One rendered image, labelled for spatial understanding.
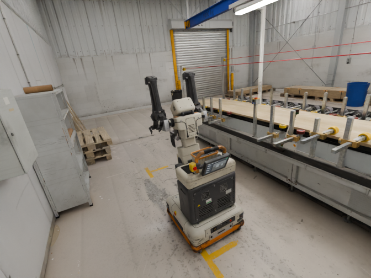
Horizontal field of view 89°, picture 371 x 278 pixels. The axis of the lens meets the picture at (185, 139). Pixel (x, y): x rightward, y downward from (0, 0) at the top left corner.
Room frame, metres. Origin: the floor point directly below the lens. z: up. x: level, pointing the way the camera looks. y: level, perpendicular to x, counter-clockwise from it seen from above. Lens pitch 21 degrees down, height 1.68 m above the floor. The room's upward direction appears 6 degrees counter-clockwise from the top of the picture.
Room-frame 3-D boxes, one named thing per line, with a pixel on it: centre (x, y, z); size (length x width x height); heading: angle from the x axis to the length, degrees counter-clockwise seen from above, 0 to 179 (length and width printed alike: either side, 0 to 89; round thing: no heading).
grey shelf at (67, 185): (2.47, 1.77, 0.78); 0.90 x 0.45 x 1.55; 25
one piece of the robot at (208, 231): (1.39, -0.27, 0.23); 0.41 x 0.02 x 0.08; 116
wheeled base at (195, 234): (1.67, -0.11, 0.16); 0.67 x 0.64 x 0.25; 26
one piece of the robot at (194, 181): (1.59, -0.15, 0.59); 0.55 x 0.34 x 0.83; 116
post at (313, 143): (1.67, -1.26, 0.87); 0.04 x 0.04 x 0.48; 25
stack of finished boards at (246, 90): (10.07, -3.68, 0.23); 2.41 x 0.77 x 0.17; 117
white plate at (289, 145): (1.92, -1.12, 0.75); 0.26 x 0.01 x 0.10; 25
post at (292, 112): (1.90, -1.15, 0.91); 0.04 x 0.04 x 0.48; 25
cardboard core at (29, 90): (2.57, 1.82, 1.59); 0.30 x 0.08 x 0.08; 115
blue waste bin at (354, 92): (5.83, -5.52, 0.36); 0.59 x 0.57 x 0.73; 115
